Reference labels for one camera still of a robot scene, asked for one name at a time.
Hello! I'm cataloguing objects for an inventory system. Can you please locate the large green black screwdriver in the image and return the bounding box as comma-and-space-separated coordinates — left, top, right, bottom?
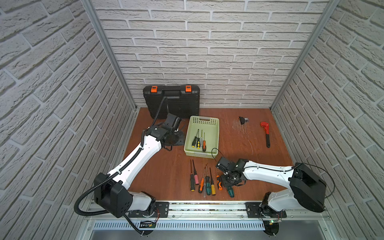
227, 187, 235, 198

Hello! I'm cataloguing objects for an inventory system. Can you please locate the clear handled screwdriver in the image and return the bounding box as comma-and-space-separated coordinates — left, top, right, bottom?
200, 130, 204, 148

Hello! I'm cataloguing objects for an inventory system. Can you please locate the red black screwdriver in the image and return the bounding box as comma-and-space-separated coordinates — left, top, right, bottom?
202, 133, 207, 152

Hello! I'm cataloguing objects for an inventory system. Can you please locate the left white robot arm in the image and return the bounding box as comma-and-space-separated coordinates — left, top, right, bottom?
94, 114, 184, 218

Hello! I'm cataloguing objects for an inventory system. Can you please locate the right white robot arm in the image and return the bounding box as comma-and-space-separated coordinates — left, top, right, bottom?
216, 157, 327, 218

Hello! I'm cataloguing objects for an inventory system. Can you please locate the orange black stubby screwdriver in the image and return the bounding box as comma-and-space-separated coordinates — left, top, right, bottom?
216, 175, 223, 191

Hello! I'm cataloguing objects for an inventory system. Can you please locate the small green black screwdriver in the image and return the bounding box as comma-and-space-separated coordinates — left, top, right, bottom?
205, 167, 211, 196

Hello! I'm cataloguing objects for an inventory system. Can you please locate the small clear slim screwdriver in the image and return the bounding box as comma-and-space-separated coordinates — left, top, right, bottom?
202, 169, 207, 198

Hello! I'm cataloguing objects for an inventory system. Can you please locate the light green perforated bin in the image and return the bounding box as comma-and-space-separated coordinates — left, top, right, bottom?
184, 116, 220, 159

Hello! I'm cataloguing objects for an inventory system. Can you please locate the black yellow dotted screwdriver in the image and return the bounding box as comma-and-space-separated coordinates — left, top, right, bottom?
190, 161, 196, 192

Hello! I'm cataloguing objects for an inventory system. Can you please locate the black plastic tool case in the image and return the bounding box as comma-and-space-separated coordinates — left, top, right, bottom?
143, 85, 201, 120

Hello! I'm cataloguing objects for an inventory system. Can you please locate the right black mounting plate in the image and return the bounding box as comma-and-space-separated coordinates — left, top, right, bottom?
245, 202, 287, 219

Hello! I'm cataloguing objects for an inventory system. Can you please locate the black mounting plate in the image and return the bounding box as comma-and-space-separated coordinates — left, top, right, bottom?
128, 201, 170, 218
245, 202, 287, 219

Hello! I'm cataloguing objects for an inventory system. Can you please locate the small black metal part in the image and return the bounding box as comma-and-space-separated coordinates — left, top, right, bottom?
239, 116, 249, 125

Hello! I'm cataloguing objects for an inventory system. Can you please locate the red pipe wrench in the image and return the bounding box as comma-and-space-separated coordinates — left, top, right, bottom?
260, 122, 271, 148

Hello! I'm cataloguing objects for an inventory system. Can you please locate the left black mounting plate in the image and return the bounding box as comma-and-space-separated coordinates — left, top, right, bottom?
128, 201, 170, 218

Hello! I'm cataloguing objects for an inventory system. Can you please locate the yellow handled screwdriver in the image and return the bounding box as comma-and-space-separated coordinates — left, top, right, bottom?
210, 169, 216, 196

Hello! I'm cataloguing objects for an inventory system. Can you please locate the left black corrugated cable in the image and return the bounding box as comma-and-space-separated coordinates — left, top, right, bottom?
73, 95, 169, 236

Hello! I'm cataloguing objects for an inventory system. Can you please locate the pink handled screwdriver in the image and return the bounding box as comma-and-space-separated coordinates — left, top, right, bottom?
192, 160, 199, 185

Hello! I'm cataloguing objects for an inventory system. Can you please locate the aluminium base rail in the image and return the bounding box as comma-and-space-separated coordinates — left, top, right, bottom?
83, 199, 329, 221

